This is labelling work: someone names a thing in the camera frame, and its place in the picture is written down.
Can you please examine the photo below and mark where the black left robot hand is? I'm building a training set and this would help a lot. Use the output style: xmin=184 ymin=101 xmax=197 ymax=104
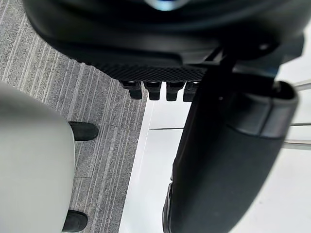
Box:
xmin=24 ymin=0 xmax=311 ymax=233

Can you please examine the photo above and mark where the white cabinet front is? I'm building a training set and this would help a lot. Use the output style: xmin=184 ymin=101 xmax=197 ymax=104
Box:
xmin=118 ymin=57 xmax=311 ymax=233

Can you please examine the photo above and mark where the dark robot foot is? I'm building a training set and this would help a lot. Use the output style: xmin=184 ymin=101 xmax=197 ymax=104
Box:
xmin=69 ymin=121 xmax=99 ymax=141
xmin=62 ymin=210 xmax=89 ymax=233

